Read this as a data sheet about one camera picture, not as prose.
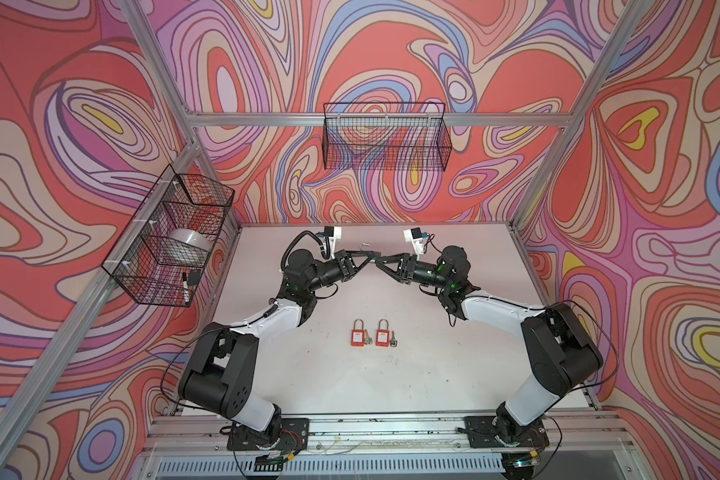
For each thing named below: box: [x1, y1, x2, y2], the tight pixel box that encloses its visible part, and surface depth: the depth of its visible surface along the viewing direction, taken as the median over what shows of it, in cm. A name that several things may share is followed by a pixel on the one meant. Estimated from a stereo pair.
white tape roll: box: [159, 228, 214, 267], surface depth 74 cm
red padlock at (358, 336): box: [351, 318, 365, 347], surface depth 90 cm
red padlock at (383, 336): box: [376, 318, 391, 348], surface depth 90 cm
